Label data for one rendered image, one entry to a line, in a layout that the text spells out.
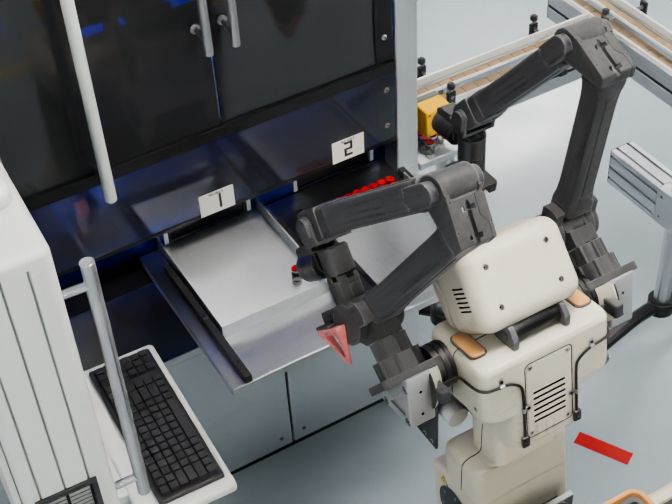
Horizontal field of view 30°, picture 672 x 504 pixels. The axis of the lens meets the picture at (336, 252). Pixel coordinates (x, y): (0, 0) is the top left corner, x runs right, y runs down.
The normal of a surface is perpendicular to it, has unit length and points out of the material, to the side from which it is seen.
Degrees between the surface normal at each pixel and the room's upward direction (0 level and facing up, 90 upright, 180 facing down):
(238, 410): 90
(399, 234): 0
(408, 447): 0
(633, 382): 0
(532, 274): 48
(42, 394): 90
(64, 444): 90
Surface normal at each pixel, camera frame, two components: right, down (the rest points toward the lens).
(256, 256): -0.05, -0.73
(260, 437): 0.50, 0.57
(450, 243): -0.79, 0.32
